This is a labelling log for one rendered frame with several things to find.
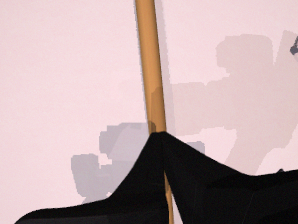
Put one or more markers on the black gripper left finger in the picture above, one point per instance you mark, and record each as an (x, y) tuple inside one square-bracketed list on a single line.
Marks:
[(139, 199)]

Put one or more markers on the long wooden-handled scraper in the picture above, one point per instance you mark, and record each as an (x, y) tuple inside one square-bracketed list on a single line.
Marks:
[(151, 69)]

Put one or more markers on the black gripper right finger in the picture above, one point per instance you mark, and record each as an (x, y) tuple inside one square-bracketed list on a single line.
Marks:
[(208, 192)]

